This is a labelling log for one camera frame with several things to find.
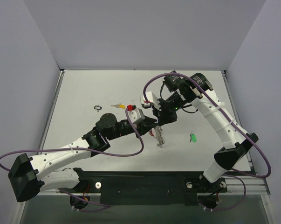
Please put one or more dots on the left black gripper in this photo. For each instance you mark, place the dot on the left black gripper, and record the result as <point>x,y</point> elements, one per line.
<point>142,127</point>

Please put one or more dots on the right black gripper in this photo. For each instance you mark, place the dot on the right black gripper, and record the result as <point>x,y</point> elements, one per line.
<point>164,114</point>

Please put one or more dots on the red-handled metal keyring holder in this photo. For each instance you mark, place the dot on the red-handled metal keyring holder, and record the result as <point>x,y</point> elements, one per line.
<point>157,133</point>

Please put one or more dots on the key with green tag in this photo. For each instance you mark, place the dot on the key with green tag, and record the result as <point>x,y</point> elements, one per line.
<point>193,137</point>

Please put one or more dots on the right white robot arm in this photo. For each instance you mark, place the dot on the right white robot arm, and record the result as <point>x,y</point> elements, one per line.
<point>198,91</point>

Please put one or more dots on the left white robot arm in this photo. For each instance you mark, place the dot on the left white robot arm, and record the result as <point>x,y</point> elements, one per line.
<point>29,175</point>

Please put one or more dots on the key with yellow tag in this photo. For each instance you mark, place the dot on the key with yellow tag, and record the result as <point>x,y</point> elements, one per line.
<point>119,106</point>

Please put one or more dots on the key with large black tag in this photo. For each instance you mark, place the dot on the key with large black tag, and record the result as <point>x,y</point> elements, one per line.
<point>97,107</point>

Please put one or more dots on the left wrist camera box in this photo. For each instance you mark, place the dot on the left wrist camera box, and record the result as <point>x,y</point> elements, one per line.
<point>135,114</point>

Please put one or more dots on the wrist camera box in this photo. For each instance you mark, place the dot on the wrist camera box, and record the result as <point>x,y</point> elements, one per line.
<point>135,114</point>
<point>151,102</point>

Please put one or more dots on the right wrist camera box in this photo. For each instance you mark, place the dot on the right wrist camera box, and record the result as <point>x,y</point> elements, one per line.
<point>151,102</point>

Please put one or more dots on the aluminium frame rail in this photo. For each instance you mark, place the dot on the aluminium frame rail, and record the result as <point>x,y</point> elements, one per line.
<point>254,186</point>

